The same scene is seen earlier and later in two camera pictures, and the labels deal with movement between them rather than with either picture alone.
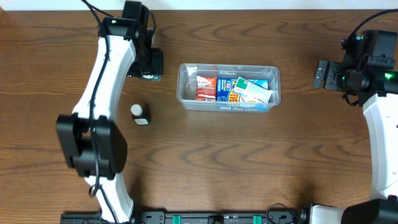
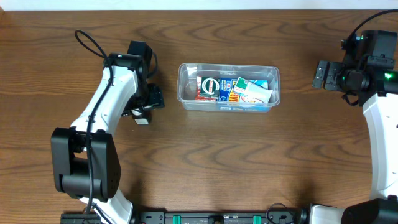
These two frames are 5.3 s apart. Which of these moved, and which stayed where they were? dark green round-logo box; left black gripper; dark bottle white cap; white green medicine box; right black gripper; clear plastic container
Moved: dark green round-logo box; left black gripper
Stayed: white green medicine box; clear plastic container; right black gripper; dark bottle white cap
